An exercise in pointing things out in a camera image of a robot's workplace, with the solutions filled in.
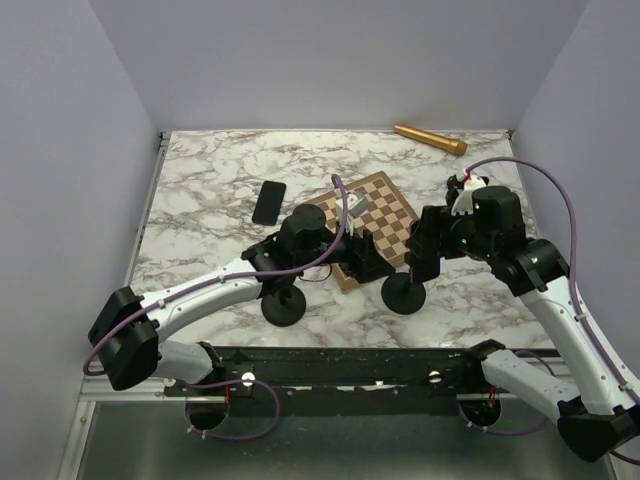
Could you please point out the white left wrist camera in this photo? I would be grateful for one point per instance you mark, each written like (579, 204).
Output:
(357, 204)

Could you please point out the black phone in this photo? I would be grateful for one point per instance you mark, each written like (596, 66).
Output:
(269, 202)

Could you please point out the black mounting base plate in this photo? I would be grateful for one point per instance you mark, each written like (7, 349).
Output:
(263, 381)

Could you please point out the wooden chessboard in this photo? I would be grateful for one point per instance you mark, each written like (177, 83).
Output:
(388, 218)

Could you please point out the gold microphone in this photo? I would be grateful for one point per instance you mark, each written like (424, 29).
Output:
(453, 146)

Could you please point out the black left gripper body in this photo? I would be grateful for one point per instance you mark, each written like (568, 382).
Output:
(356, 264)

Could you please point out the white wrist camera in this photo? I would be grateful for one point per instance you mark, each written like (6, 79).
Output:
(460, 188)
(357, 204)

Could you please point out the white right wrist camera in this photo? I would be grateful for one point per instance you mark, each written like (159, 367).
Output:
(460, 188)

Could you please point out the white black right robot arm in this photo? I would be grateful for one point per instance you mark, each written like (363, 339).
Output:
(599, 410)

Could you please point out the aluminium rail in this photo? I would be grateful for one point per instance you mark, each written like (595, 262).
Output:
(259, 382)

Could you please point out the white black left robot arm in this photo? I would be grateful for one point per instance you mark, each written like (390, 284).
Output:
(132, 335)

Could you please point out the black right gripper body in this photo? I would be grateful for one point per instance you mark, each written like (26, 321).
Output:
(468, 237)

